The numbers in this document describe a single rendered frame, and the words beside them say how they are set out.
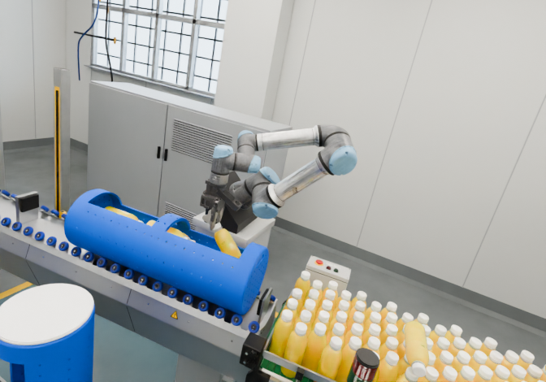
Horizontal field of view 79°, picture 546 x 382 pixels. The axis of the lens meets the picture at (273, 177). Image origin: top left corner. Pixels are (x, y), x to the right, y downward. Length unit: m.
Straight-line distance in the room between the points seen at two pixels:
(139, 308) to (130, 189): 2.35
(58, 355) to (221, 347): 0.56
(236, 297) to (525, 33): 3.31
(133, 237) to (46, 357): 0.48
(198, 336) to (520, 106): 3.29
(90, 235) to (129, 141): 2.19
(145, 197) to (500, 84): 3.60
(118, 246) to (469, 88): 3.25
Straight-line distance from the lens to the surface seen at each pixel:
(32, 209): 2.16
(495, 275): 4.17
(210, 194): 1.41
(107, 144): 3.98
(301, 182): 1.42
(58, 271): 1.90
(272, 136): 1.43
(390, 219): 3.94
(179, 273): 1.41
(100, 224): 1.60
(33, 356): 1.33
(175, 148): 3.30
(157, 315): 1.60
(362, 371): 1.02
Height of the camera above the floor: 1.92
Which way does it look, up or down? 18 degrees down
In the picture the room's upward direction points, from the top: 11 degrees clockwise
